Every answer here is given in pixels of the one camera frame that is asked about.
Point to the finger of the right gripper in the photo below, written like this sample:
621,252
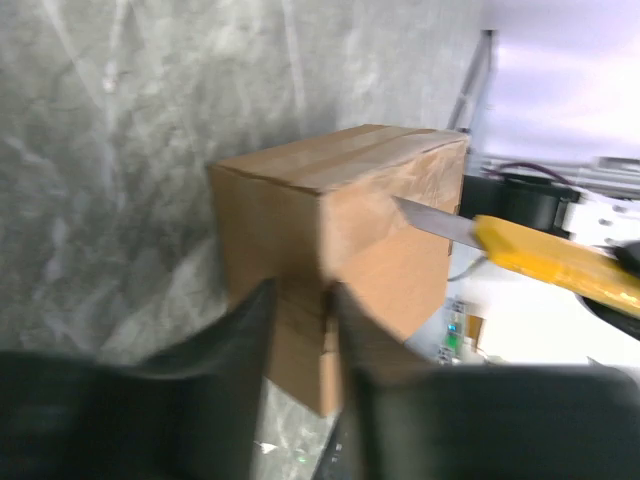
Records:
621,321
627,254

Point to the aluminium rail frame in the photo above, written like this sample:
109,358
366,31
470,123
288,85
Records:
475,84

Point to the brown cardboard express box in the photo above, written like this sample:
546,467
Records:
323,210

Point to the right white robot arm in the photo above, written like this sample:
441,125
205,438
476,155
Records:
591,219

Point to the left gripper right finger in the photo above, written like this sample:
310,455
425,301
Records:
406,417

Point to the yellow utility knife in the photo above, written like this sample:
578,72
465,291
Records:
540,256

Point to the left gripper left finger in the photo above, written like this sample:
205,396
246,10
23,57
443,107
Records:
188,412

